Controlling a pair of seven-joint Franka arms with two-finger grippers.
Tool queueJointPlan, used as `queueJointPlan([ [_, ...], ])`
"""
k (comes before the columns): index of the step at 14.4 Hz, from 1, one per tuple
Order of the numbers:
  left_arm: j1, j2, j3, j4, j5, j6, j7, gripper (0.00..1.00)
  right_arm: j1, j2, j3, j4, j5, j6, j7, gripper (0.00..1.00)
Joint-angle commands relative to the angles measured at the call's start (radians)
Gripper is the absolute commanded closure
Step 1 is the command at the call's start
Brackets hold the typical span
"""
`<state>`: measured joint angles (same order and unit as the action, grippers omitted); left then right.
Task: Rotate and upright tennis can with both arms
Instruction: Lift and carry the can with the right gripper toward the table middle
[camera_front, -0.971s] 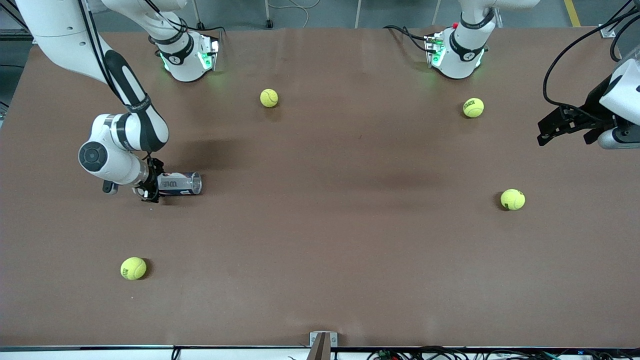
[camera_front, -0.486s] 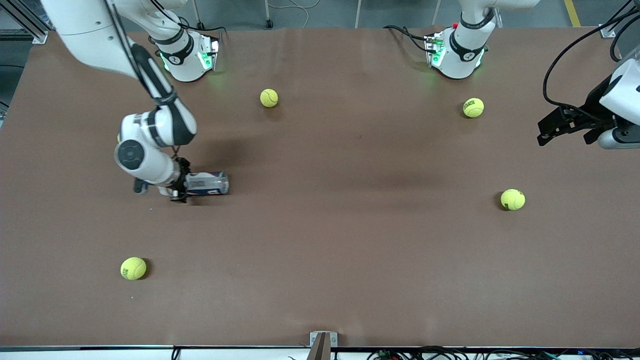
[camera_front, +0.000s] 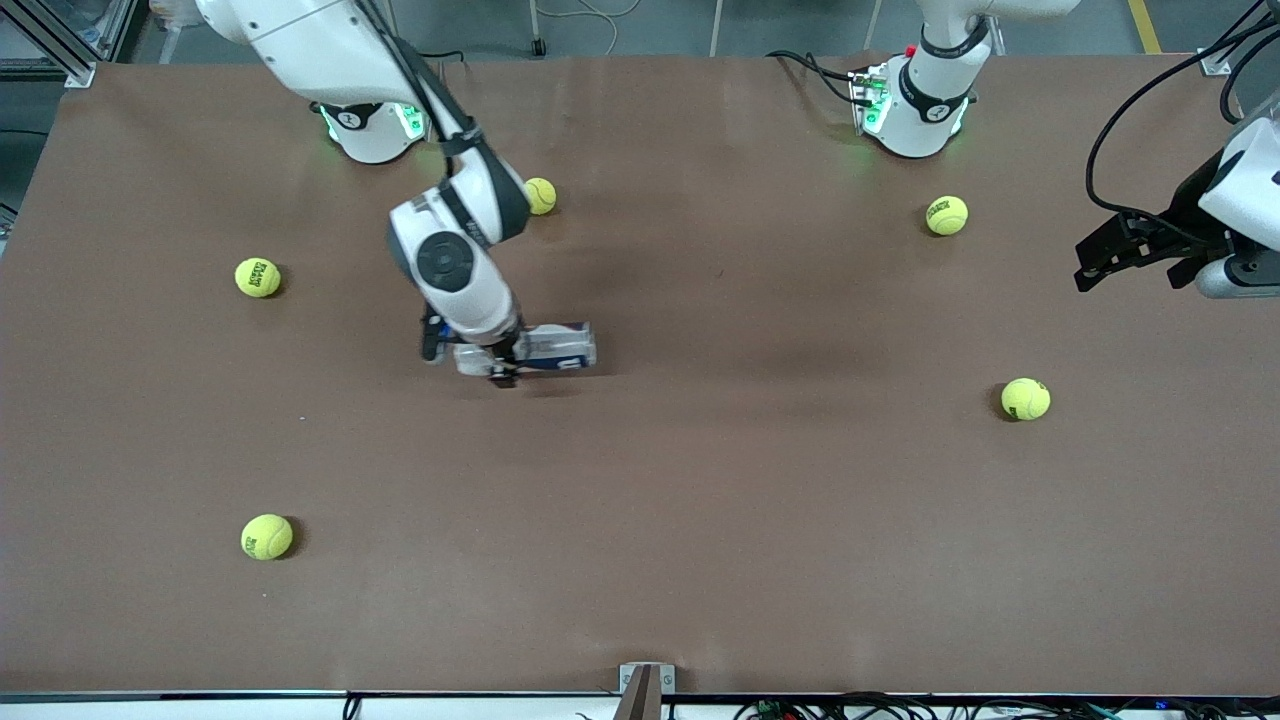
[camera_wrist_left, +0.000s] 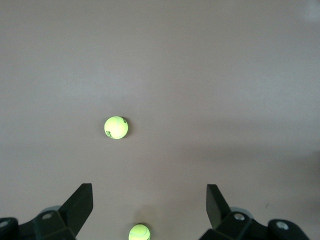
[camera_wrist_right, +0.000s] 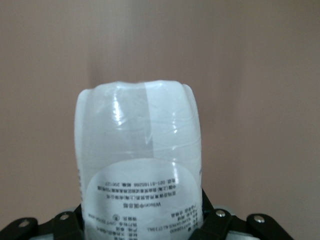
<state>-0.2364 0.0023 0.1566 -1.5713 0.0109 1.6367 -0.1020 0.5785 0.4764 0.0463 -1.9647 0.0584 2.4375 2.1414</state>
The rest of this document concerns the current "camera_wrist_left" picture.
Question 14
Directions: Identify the yellow-green tennis ball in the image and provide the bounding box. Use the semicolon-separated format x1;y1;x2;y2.
128;223;152;240
103;115;129;140

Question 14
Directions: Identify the brown table cover sheet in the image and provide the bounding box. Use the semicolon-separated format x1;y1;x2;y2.
0;0;320;240

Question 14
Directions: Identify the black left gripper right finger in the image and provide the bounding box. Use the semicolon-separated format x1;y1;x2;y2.
201;184;311;240

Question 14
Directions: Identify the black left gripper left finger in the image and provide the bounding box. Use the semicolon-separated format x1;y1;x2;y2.
0;183;94;240

